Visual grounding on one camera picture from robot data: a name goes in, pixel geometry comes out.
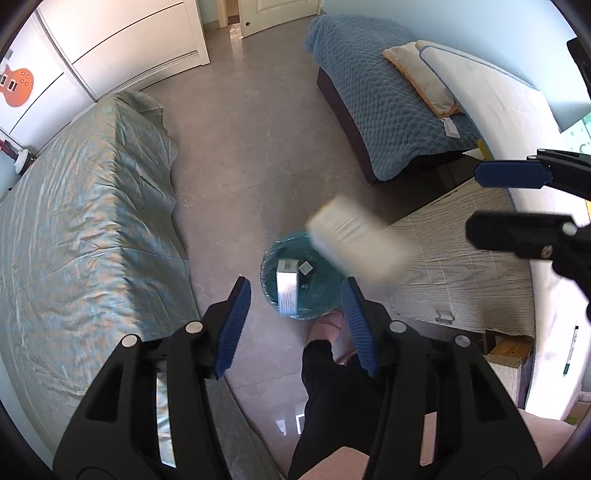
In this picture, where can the beige pillow with orange edge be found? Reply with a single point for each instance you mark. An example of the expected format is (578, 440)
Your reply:
(425, 78)

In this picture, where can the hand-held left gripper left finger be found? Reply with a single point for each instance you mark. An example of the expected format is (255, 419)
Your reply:
(235, 323)

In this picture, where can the blue trash bin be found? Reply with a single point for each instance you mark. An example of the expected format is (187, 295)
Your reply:
(323, 295)

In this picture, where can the wood grain desk drawer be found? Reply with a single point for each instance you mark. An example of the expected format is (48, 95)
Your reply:
(461, 286)

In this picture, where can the cream panel door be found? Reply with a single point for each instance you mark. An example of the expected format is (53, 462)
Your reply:
(281, 16)

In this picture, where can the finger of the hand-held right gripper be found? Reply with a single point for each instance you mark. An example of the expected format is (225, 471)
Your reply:
(508, 174)
(508, 233)

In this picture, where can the blue quilted blanket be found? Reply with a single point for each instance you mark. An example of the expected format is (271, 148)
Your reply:
(369, 92)

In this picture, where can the green marker pen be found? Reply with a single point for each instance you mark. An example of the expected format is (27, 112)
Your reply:
(569, 355)

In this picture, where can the person's pink clothing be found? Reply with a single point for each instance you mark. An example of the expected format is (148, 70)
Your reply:
(545, 443)

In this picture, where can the white wardrobe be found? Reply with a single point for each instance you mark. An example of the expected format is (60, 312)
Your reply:
(129, 41)

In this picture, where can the white fabric tag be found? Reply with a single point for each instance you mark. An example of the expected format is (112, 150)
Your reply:
(450, 127)

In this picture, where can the cardboard box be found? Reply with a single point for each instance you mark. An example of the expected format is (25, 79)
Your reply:
(510, 348)

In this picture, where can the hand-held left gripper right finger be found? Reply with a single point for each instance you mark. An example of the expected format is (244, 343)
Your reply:
(358, 323)

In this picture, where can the person's black trouser leg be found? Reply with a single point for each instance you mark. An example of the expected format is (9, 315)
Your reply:
(323, 406)

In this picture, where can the pink slipper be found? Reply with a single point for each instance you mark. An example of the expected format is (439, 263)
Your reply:
(328, 325)

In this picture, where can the orange guitar sticker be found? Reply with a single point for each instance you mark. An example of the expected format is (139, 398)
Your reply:
(18, 85)

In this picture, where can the large white box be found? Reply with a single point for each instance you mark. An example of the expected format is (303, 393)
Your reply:
(360, 240)

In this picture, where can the white round lamp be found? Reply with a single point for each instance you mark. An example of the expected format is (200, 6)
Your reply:
(22, 162)

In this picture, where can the long pale blue box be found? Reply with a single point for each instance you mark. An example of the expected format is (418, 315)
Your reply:
(286, 286)

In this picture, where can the bed with grey-green cover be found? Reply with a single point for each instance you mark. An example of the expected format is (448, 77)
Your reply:
(92, 207)

